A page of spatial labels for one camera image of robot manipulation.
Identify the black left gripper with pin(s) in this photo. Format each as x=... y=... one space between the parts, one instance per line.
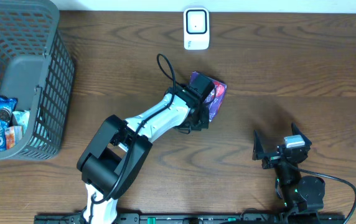
x=205 y=109

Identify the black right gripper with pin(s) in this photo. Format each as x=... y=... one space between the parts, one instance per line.
x=275 y=155

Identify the purple Carefree liner pack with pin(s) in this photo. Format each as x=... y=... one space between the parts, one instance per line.
x=215 y=98

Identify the mint green tissue pack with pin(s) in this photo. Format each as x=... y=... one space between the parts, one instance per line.
x=22 y=119

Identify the blue Oreo cookie pack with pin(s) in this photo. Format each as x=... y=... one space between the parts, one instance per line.
x=7 y=106

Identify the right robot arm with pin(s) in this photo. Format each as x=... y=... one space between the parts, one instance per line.
x=302 y=195

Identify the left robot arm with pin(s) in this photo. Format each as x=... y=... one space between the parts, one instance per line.
x=115 y=155

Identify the orange tissue pack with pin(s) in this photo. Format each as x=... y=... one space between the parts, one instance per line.
x=13 y=135

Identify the grey plastic mesh basket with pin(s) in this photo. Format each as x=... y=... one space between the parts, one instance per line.
x=35 y=69

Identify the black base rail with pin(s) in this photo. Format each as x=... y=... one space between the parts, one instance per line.
x=252 y=217

